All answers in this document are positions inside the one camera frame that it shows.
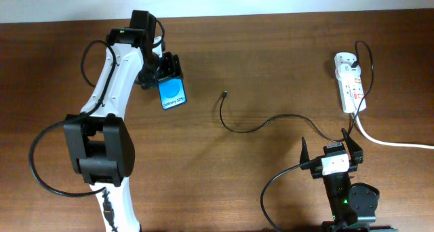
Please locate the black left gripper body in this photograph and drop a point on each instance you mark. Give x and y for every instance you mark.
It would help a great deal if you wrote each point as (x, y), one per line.
(161, 67)

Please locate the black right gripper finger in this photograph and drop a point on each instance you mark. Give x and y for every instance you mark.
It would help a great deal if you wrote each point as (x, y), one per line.
(354, 149)
(304, 152)

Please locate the blue Galaxy smartphone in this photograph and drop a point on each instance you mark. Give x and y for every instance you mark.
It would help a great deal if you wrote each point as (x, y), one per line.
(172, 94)

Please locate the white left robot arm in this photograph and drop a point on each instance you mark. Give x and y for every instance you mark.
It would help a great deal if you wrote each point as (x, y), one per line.
(99, 145)

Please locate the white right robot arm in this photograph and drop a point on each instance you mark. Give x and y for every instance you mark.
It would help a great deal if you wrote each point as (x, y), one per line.
(353, 205)

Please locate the white USB charger adapter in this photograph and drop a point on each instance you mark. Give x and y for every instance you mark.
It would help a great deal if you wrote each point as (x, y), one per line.
(347, 69)

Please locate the white power strip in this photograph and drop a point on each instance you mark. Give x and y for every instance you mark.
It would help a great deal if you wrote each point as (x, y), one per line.
(351, 90)

